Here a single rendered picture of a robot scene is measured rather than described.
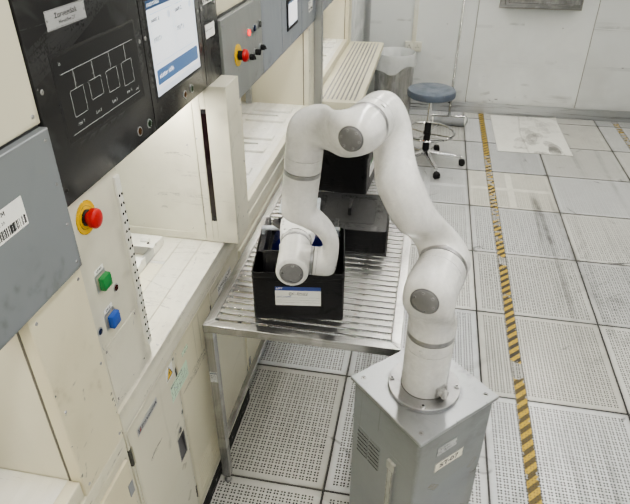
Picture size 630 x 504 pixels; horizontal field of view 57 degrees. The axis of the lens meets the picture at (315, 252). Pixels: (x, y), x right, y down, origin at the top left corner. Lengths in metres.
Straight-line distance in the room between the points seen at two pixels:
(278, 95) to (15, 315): 2.45
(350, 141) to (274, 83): 2.12
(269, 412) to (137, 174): 1.16
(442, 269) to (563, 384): 1.66
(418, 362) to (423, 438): 0.18
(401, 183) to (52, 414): 0.83
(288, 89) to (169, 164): 1.46
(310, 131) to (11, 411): 0.82
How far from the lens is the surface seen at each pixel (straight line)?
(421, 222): 1.30
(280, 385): 2.67
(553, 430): 2.68
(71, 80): 1.15
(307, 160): 1.34
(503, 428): 2.62
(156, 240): 1.99
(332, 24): 4.68
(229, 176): 1.86
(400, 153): 1.29
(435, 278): 1.28
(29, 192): 1.04
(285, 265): 1.47
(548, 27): 5.88
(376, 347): 1.72
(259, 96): 3.32
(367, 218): 2.13
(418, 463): 1.57
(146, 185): 1.99
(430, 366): 1.49
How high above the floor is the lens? 1.90
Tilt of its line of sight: 33 degrees down
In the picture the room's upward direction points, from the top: straight up
